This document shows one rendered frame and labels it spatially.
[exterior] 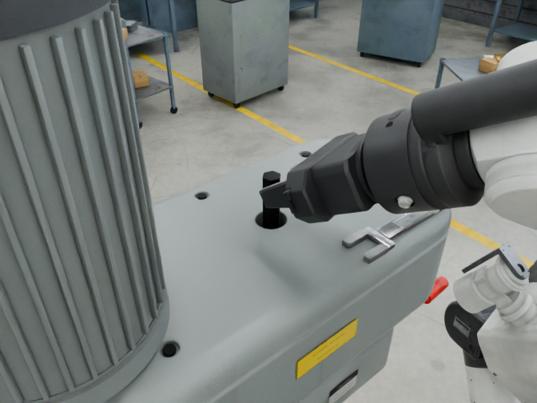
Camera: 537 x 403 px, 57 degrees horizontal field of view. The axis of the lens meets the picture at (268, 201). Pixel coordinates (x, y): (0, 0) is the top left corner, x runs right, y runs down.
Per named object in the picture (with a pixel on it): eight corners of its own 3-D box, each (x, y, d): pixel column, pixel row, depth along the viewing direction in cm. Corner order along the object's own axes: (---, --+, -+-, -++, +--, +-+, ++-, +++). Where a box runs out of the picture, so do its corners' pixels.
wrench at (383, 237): (471, 172, 66) (473, 166, 65) (499, 185, 63) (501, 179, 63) (341, 245, 53) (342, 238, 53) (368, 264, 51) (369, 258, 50)
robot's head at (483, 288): (493, 305, 92) (458, 273, 92) (539, 283, 84) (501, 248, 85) (485, 329, 87) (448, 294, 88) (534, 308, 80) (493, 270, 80)
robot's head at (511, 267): (500, 297, 88) (473, 261, 90) (541, 277, 82) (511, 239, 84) (484, 311, 84) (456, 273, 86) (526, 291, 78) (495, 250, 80)
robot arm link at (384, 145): (308, 254, 46) (425, 249, 38) (267, 162, 44) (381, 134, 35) (370, 193, 55) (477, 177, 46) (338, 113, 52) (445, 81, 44)
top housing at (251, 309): (319, 208, 86) (324, 125, 77) (448, 291, 70) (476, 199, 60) (50, 349, 62) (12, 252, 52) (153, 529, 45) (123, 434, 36)
